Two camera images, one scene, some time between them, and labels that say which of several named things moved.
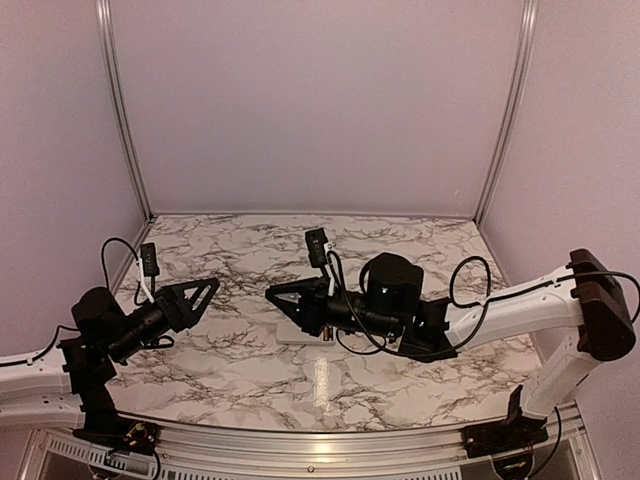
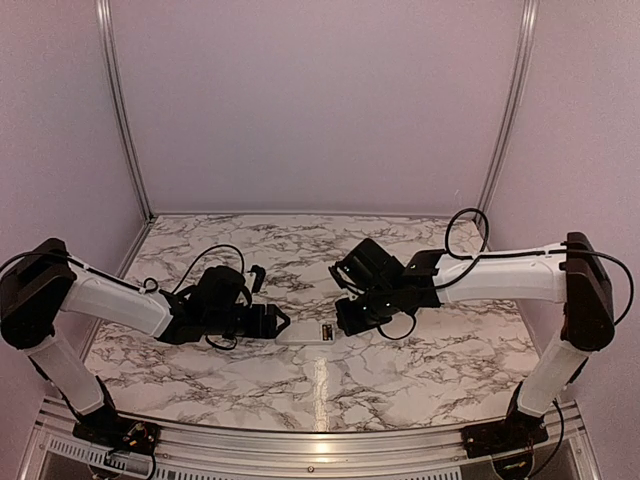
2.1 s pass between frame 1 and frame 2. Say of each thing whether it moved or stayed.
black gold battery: stayed
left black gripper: moved
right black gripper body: moved
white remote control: stayed
